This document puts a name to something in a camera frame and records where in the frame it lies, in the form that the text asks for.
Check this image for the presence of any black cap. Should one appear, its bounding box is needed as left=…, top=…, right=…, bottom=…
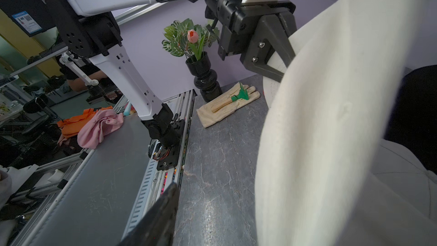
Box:
left=384, top=65, right=437, bottom=173

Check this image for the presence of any beige cap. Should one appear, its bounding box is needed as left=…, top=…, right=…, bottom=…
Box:
left=196, top=82, right=261, bottom=128

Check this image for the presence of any black plant pot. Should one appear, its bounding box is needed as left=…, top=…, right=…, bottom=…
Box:
left=185, top=52, right=223, bottom=103

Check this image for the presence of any cream Colorado cap back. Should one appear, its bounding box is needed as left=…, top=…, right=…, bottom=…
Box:
left=337, top=140, right=437, bottom=246

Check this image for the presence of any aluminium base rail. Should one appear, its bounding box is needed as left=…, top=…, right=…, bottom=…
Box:
left=11, top=90, right=196, bottom=246

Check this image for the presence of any green potted plant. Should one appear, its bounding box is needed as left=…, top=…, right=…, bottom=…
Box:
left=162, top=18, right=220, bottom=61

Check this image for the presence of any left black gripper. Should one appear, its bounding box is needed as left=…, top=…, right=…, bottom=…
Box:
left=205, top=0, right=297, bottom=83

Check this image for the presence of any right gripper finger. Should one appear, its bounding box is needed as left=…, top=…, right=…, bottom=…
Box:
left=119, top=183, right=180, bottom=246

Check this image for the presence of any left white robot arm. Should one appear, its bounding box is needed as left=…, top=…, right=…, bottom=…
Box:
left=44, top=0, right=297, bottom=170

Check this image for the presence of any pink artificial tulip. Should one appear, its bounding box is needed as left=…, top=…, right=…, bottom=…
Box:
left=187, top=30, right=205, bottom=61

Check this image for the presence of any orange cloth outside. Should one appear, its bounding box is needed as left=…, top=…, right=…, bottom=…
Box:
left=56, top=106, right=113, bottom=146

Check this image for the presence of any green toy garden rake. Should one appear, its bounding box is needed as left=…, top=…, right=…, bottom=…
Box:
left=231, top=83, right=249, bottom=102

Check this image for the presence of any pink cloth outside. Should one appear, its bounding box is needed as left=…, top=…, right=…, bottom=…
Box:
left=77, top=109, right=124, bottom=149

